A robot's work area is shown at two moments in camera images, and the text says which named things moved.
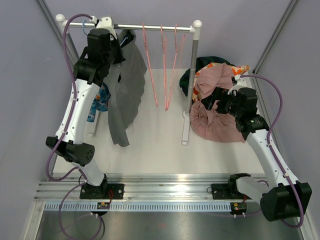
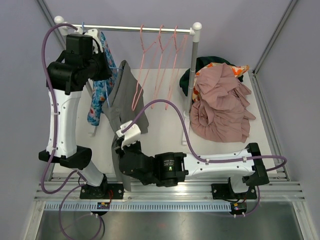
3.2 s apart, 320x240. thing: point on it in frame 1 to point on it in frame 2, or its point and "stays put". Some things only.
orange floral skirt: (236, 70) stays put
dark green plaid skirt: (201, 62) stays put
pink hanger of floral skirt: (166, 101) to (166, 51)
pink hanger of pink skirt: (146, 48) to (133, 106)
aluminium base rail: (138, 186) stays put
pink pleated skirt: (209, 123) stays put
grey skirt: (125, 82) to (125, 102)
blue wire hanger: (125, 38) to (106, 87)
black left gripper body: (114, 55) to (96, 65)
